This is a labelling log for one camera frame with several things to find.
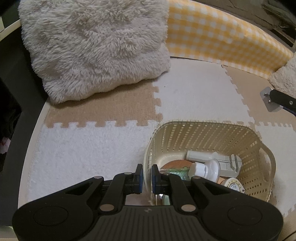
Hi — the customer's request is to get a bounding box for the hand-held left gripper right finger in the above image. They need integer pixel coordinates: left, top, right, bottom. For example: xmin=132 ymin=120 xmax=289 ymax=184
xmin=151 ymin=164 xmax=232 ymax=214

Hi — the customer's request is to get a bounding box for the green frog coaster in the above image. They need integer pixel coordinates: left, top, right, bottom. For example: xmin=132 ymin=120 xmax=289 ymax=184
xmin=161 ymin=159 xmax=193 ymax=181

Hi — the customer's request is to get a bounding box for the white disc plug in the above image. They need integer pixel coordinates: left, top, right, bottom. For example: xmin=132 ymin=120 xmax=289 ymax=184
xmin=188 ymin=159 xmax=221 ymax=181

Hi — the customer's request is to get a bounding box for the beige white foam puzzle mat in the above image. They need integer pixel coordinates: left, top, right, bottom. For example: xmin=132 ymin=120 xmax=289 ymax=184
xmin=26 ymin=57 xmax=296 ymax=218

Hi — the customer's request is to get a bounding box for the large fluffy white pillow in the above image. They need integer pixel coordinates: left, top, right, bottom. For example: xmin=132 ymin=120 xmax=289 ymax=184
xmin=18 ymin=0 xmax=172 ymax=104

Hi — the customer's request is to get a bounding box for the white watch repair tool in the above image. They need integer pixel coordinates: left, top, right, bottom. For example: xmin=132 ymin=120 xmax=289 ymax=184
xmin=186 ymin=150 xmax=242 ymax=178

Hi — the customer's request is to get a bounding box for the round white tape measure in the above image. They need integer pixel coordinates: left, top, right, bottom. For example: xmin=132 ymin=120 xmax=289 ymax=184
xmin=223 ymin=177 xmax=246 ymax=193

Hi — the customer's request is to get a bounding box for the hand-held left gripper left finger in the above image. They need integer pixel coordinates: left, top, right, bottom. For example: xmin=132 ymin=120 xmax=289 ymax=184
xmin=58 ymin=164 xmax=142 ymax=214

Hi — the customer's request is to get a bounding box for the small fluffy white pillow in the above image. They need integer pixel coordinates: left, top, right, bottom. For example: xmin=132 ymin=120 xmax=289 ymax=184
xmin=268 ymin=52 xmax=296 ymax=98

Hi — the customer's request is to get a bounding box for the yellow checkered mattress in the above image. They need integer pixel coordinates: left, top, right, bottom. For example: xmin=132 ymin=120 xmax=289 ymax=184
xmin=166 ymin=0 xmax=295 ymax=80

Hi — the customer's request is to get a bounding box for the cream plastic basket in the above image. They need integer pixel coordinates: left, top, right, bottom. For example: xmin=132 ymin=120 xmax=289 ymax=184
xmin=143 ymin=120 xmax=277 ymax=207

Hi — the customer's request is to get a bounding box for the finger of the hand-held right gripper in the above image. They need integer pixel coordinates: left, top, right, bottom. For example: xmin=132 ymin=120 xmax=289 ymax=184
xmin=269 ymin=89 xmax=296 ymax=114

